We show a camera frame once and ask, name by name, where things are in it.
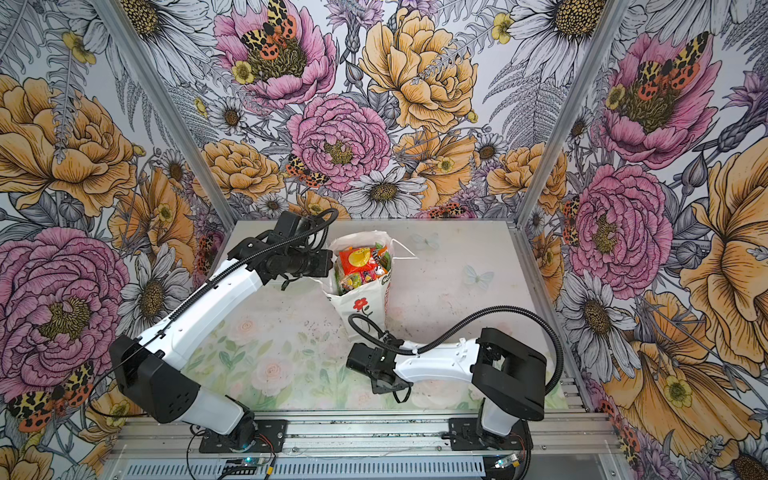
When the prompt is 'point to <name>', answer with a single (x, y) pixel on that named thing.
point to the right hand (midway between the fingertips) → (392, 391)
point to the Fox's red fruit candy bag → (360, 278)
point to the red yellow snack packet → (356, 260)
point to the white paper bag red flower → (361, 309)
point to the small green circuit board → (511, 460)
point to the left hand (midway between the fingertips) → (328, 273)
